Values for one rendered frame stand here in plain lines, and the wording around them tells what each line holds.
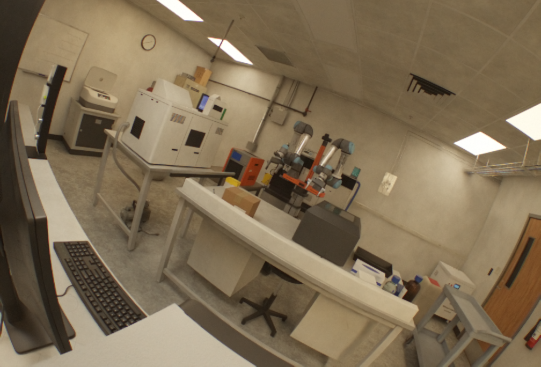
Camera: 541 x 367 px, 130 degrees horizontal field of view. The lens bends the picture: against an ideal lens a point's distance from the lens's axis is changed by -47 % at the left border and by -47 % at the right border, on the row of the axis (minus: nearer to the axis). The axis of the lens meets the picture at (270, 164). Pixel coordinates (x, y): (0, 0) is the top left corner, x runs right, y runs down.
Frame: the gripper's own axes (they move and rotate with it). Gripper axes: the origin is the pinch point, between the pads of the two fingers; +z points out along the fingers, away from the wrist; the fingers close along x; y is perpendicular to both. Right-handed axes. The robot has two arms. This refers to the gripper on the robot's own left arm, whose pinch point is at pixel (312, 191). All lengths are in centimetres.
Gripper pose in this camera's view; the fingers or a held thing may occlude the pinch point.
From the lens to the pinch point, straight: 230.4
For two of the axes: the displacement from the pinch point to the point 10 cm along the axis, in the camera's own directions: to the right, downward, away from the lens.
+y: -1.3, -3.8, -9.2
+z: -6.1, 7.6, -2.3
